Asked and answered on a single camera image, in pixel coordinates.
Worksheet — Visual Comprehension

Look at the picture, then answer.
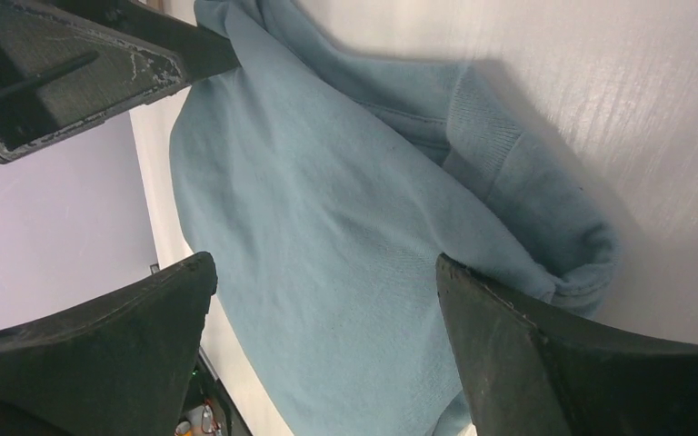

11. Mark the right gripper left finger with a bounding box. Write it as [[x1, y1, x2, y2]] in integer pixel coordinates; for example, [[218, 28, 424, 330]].
[[0, 252, 217, 435]]

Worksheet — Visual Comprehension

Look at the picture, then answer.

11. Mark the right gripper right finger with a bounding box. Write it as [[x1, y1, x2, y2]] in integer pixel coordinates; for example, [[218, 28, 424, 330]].
[[436, 255, 698, 435]]

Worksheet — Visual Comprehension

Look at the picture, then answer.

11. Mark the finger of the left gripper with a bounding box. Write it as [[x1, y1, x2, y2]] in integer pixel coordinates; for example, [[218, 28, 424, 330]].
[[0, 1, 239, 164]]

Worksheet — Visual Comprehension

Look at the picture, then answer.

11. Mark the grey-blue t shirt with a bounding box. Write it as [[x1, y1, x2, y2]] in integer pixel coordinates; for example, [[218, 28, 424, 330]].
[[170, 1, 618, 435]]

